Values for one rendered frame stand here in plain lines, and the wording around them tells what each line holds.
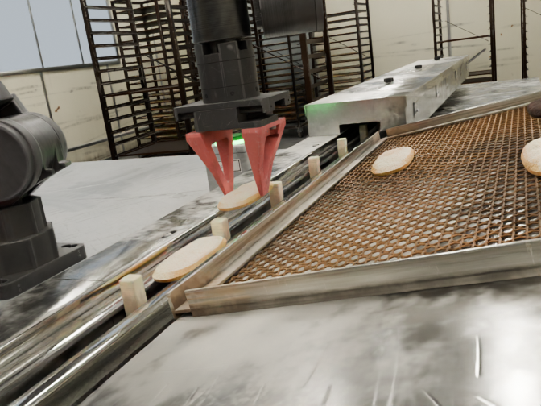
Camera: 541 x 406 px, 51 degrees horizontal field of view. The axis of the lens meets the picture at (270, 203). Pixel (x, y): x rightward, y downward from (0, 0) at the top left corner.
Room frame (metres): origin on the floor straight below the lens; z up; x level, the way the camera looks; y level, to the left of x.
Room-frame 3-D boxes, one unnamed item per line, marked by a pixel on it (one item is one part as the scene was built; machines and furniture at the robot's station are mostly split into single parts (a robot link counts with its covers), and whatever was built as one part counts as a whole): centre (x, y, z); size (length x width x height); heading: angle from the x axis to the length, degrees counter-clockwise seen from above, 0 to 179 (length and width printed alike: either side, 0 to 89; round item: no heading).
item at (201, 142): (0.58, 0.03, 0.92); 0.07 x 0.07 x 0.09; 65
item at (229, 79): (0.58, 0.02, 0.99); 0.10 x 0.07 x 0.07; 65
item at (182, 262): (0.47, 0.07, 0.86); 0.10 x 0.04 x 0.01; 155
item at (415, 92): (1.55, -0.43, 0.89); 1.25 x 0.18 x 0.09; 155
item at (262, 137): (0.57, 0.02, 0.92); 0.07 x 0.07 x 0.09; 65
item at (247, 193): (0.58, 0.02, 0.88); 0.10 x 0.04 x 0.01; 155
